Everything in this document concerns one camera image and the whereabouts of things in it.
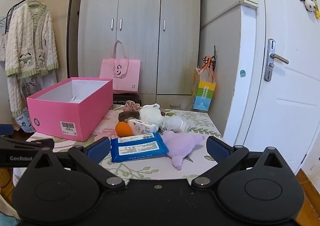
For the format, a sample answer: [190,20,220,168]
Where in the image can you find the purple plush toy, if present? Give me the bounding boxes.
[161,131,204,171]

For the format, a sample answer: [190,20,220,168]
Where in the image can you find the white plush toy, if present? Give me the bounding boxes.
[139,103,164,127]

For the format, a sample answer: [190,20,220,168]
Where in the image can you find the colourful paper gift bag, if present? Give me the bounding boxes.
[192,56,216,111]

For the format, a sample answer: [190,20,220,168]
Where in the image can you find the panda plush keychain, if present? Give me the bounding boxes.
[300,0,316,12]

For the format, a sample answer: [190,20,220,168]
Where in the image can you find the pink cardboard box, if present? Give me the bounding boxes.
[27,77,113,142]

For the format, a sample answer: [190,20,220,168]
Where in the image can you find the white tissue pack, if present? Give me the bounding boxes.
[127,119,159,136]

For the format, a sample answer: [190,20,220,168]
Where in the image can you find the pink floral scrunchie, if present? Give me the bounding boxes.
[123,100,141,112]

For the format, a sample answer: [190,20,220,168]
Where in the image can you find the white mesh bath pouf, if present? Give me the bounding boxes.
[162,115,189,133]

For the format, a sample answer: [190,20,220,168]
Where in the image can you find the brown fuzzy scrunchie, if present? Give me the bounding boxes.
[118,110,140,122]

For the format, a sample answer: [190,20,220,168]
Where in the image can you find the cream knitted cardigan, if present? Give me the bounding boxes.
[5,2,59,77]

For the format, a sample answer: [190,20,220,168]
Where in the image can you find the black suitcase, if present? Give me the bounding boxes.
[113,93,142,105]

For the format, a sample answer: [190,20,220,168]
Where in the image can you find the black clothes rack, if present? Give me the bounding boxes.
[4,0,75,80]

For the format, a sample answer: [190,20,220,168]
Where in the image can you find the blue wet wipes pack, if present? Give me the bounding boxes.
[110,132,169,163]

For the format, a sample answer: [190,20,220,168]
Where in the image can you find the silver door handle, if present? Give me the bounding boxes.
[264,38,289,82]

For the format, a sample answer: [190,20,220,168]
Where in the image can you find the grey wooden wardrobe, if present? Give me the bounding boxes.
[78,0,200,110]

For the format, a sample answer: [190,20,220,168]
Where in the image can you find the floral table cloth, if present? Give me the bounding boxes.
[12,104,223,187]

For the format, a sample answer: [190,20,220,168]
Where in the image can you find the orange makeup sponge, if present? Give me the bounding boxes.
[115,121,133,138]

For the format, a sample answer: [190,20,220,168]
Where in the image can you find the white door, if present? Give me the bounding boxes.
[244,0,319,172]

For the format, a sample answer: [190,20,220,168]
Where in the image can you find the pink paper shopping bag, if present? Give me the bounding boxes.
[99,40,140,94]

